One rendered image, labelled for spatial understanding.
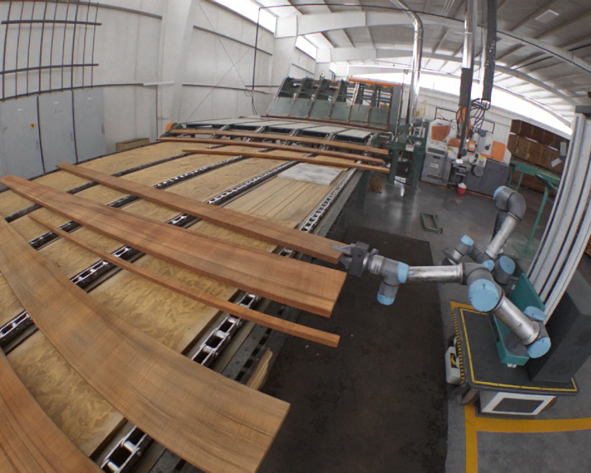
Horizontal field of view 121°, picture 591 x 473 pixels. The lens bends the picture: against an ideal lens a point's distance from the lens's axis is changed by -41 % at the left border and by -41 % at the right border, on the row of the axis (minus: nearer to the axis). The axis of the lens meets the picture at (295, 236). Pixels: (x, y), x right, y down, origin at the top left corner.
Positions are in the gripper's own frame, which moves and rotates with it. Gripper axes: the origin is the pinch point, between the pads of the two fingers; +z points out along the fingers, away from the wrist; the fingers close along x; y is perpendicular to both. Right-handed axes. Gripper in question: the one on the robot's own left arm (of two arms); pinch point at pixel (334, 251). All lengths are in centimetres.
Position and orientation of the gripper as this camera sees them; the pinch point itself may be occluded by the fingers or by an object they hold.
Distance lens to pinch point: 116.5
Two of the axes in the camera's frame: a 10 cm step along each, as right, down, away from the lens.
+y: -4.8, 3.6, -8.0
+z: -8.8, -2.7, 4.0
